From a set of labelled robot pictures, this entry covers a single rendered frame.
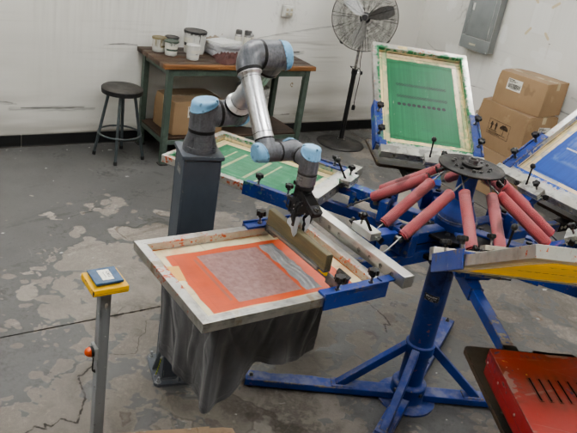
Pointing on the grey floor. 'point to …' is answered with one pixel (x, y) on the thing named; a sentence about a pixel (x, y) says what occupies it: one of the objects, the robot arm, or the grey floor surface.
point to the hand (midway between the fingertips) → (299, 233)
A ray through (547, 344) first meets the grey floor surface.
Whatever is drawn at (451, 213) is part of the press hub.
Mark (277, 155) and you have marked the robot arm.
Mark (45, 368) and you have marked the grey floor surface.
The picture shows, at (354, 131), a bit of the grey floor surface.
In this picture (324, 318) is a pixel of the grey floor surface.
